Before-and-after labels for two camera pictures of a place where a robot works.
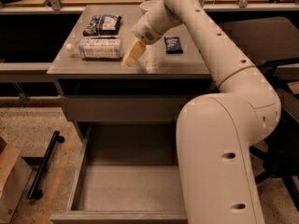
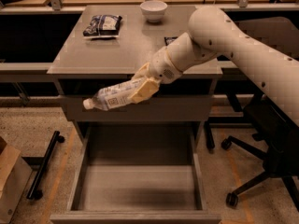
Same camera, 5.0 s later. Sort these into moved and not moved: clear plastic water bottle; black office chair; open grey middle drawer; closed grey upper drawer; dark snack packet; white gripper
Moved: clear plastic water bottle; white gripper
Not moved: closed grey upper drawer; open grey middle drawer; black office chair; dark snack packet
